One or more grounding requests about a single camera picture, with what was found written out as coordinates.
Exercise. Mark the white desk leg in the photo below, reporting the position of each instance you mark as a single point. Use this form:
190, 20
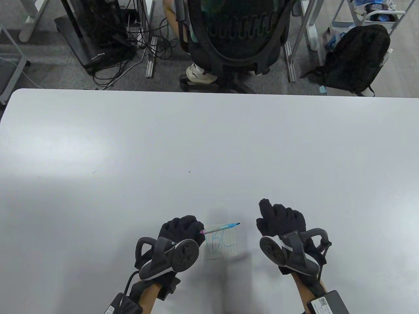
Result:
31, 23

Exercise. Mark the white desk frame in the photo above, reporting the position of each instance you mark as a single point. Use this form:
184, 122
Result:
311, 29

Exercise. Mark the person's left hand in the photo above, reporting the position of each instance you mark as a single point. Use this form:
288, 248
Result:
180, 229

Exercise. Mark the blue pink permanent marker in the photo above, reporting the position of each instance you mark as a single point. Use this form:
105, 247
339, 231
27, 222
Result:
222, 226

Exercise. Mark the grey right hand tracker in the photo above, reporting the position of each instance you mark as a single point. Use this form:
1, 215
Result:
294, 255

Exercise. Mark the grey hand tracker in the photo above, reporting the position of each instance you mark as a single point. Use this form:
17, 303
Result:
163, 258
294, 255

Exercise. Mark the person's left forearm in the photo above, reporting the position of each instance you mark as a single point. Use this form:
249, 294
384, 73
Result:
147, 298

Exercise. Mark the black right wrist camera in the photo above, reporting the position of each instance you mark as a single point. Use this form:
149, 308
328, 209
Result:
327, 302

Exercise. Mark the grey left hand tracker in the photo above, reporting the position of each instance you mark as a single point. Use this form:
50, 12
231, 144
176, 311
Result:
163, 258

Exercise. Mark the blue sticky note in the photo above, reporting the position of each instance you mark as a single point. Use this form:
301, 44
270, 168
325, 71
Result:
323, 90

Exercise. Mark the black backpack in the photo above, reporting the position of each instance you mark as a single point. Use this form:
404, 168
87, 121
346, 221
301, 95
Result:
356, 59

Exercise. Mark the white cart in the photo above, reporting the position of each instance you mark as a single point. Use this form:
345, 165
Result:
360, 16

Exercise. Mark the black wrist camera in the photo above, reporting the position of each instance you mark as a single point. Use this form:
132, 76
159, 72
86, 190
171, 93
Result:
122, 304
327, 302

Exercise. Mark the white lined letter paper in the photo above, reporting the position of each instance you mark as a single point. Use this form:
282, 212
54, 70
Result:
226, 248

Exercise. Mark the black mesh office chair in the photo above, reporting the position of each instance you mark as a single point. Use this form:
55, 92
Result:
239, 32

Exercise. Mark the aluminium rail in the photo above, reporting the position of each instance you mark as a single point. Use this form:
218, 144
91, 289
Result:
290, 65
151, 59

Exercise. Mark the person's right hand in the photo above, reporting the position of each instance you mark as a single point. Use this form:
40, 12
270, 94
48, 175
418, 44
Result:
281, 219

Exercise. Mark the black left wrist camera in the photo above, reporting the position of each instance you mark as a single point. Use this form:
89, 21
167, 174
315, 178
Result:
122, 304

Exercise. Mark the person's right forearm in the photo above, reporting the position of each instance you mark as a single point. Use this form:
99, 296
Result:
304, 291

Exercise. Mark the grey desk frame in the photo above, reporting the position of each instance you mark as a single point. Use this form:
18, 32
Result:
16, 68

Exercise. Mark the black equipment stand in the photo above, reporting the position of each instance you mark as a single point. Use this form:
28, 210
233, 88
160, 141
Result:
81, 42

